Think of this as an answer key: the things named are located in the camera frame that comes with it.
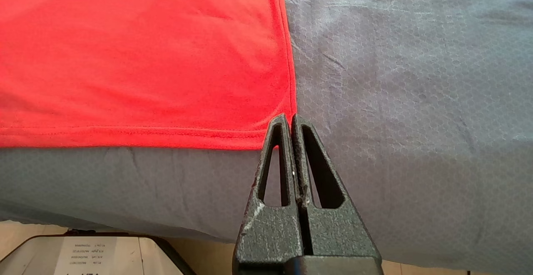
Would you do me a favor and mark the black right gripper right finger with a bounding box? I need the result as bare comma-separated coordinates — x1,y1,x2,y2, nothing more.
291,115,383,260

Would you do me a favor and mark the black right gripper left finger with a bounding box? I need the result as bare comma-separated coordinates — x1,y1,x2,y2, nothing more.
232,114,305,269

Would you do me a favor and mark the red t-shirt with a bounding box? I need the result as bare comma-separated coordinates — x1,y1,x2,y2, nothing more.
0,0,298,150

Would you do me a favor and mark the white black-rimmed robot base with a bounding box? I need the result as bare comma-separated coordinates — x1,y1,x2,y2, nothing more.
0,229,196,275

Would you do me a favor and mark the blue-grey bed sheet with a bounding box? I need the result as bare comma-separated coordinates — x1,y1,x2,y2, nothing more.
0,0,533,275

